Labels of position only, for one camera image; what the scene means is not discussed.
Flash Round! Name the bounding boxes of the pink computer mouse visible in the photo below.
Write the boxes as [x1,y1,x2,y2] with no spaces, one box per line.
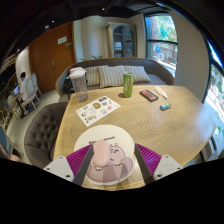
[91,139,112,168]

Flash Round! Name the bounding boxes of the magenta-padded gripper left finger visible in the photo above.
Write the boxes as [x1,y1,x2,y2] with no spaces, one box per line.
[43,143,95,187]

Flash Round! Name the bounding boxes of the grey curved sofa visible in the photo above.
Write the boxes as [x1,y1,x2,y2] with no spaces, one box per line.
[54,57,176,98]

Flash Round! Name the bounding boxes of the green drink can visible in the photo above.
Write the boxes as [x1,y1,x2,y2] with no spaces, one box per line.
[122,72,135,99]

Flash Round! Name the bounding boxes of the clear plastic tumbler with lid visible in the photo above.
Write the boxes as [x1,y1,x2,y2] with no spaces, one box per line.
[68,66,89,103]

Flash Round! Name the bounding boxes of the round white cartoon mouse pad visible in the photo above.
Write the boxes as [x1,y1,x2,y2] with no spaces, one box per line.
[73,124,136,186]

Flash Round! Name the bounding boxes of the striped beige pillow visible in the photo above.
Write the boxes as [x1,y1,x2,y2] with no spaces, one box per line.
[124,65,152,84]
[84,65,101,88]
[97,64,128,89]

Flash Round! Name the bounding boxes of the brown wooden door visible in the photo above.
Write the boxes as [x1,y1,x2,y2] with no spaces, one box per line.
[28,21,77,94]

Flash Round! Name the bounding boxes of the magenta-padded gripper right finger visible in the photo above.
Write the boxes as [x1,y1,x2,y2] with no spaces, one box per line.
[133,143,184,186]

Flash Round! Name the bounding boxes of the green chewing gum pack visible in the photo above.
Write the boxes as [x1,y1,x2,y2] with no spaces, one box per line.
[159,102,173,112]

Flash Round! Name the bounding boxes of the grey glass-door cabinet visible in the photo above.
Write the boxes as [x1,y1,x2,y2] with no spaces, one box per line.
[106,21,138,59]

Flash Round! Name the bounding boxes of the grey tufted armchair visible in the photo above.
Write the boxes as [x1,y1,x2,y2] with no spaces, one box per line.
[23,101,69,169]

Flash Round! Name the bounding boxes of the white sticker sheet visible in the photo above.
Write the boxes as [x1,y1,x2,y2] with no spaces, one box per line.
[75,95,122,128]

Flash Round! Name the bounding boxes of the white wooden chair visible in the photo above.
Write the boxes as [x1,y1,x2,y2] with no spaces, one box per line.
[22,73,43,108]

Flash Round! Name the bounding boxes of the person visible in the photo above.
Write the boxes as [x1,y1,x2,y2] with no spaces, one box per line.
[13,71,32,108]

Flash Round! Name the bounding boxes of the black box with red print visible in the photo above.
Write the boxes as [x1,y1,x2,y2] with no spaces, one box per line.
[138,89,160,103]

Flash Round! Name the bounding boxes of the small white tube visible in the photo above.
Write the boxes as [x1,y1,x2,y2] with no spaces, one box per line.
[153,85,169,100]

